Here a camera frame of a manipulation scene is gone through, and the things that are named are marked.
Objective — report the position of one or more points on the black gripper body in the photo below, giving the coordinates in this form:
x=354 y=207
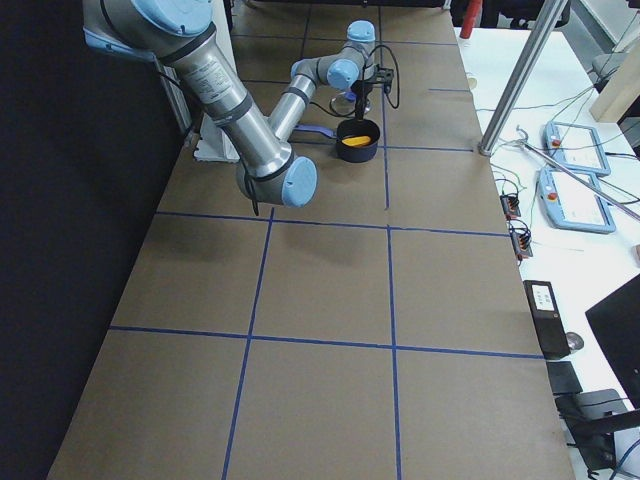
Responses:
x=359 y=91

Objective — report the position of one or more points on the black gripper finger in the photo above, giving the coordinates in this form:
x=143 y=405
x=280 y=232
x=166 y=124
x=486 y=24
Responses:
x=360 y=107

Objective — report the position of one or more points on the glass pot lid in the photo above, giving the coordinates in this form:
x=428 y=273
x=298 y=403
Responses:
x=344 y=105

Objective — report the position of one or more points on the yellow plastic corn cob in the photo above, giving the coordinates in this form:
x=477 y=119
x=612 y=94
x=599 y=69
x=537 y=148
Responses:
x=356 y=141

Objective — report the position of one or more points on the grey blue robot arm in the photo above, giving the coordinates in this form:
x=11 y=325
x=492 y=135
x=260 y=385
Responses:
x=182 y=35

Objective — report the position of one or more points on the dark blue saucepan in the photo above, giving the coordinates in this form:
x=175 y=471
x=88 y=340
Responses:
x=348 y=128

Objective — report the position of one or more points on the upper teach pendant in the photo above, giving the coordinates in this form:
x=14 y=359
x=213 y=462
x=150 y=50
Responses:
x=577 y=147

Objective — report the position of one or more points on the teach pendant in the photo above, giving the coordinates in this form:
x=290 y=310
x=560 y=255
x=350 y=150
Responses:
x=577 y=147
x=569 y=205

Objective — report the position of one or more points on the lower teach pendant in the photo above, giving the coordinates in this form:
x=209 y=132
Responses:
x=569 y=205

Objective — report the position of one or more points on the black box with labels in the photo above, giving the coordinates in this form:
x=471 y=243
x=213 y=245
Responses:
x=546 y=319

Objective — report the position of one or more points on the black monitor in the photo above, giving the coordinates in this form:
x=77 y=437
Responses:
x=614 y=321

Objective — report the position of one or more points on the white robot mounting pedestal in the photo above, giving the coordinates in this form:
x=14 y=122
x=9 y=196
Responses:
x=214 y=145

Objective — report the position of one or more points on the aluminium frame post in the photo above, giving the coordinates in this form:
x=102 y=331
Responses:
x=535 y=43

